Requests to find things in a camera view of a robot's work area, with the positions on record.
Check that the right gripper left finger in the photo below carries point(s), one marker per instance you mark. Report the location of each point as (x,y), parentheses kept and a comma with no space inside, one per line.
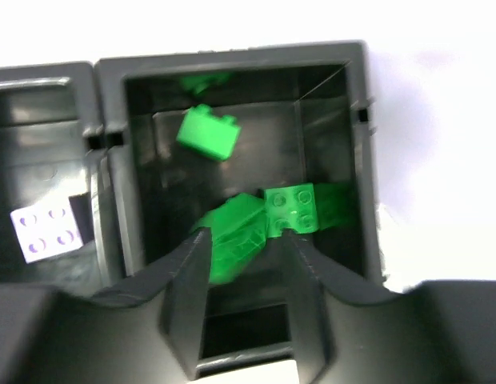
(145,329)

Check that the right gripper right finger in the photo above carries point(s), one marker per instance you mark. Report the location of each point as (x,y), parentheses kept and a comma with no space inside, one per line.
(346,329)

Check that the green curved brick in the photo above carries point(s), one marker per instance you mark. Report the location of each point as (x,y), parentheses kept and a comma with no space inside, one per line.
(238,229)

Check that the lilac square brick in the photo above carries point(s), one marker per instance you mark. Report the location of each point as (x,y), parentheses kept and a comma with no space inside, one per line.
(46,229)

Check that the green square brick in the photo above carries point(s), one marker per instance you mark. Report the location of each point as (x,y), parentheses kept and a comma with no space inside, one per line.
(291,207)

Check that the green small brick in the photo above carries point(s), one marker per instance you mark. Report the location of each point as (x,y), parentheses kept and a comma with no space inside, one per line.
(210,135)

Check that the black compartment tray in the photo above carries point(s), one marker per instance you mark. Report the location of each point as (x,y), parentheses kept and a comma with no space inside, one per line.
(104,135)

